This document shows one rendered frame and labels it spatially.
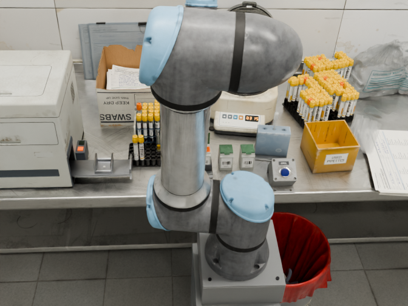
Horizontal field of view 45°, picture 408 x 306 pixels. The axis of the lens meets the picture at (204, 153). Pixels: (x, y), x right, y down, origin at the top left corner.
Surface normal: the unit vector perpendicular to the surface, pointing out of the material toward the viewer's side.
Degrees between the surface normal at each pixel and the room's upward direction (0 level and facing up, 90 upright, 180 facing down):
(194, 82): 108
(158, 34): 44
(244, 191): 10
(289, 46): 57
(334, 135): 90
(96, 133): 0
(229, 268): 74
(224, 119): 25
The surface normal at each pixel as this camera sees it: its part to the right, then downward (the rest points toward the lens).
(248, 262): 0.31, 0.42
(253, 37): 0.08, -0.15
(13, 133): 0.07, 0.65
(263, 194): 0.20, -0.71
